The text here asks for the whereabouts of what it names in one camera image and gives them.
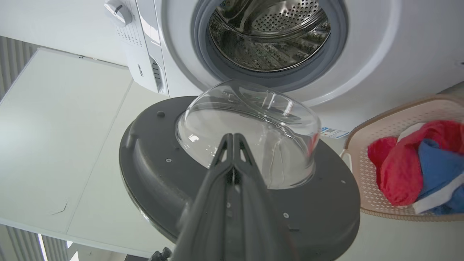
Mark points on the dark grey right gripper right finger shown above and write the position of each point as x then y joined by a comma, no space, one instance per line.
253,221

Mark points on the white washing machine body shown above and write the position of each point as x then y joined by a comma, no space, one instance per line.
391,54

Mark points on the red garment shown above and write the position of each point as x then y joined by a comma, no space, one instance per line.
397,170

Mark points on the white flat cabinet panel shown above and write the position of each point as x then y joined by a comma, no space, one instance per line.
54,145

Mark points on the white cloth strip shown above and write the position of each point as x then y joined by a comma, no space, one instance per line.
440,195

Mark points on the steel perforated washer drum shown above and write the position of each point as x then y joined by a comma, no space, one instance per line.
268,40

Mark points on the grey rubber door gasket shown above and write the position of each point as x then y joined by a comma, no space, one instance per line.
203,54

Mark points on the beige plastic laundry basket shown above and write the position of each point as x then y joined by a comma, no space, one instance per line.
366,163

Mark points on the grey washing machine door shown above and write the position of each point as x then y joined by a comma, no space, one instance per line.
159,174

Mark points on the white ribbed curtain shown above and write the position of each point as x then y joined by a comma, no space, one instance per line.
14,58

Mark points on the blue garment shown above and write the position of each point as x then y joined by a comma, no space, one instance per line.
436,163

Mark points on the blue white energy label sticker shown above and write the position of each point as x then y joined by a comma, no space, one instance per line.
333,132

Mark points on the white washer control panel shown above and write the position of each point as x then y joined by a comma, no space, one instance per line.
139,54

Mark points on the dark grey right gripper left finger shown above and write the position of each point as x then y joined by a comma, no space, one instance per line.
212,217

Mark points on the white washer control knob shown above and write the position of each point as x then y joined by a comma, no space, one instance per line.
119,12

